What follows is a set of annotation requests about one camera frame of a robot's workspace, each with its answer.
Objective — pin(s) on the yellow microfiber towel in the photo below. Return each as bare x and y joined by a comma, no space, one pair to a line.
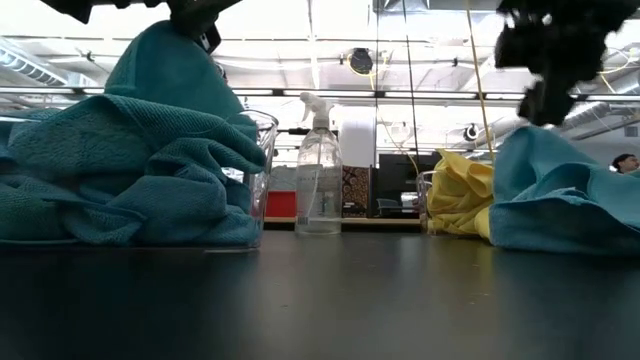
482,225
457,190

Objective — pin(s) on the clear plastic spray bottle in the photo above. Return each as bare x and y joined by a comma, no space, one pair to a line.
318,175

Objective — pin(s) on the brown patterned panel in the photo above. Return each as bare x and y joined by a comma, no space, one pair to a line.
356,192

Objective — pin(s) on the clear plastic bin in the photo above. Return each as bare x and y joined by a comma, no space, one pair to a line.
269,165
422,200

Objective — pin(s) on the silver ceiling air duct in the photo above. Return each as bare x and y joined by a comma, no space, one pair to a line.
25,62
595,115

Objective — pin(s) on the person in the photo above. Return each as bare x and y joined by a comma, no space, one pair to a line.
625,162

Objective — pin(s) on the blue microfiber towel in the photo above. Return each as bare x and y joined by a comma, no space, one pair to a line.
190,210
170,75
125,125
550,210

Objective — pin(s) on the red box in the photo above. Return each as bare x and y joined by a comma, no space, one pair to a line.
280,205

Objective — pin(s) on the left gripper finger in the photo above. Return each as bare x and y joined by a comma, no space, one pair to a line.
211,39
195,17

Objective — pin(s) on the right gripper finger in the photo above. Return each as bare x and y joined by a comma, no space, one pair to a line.
547,102

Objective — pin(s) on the black cabinet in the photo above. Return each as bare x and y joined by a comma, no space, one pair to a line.
395,175

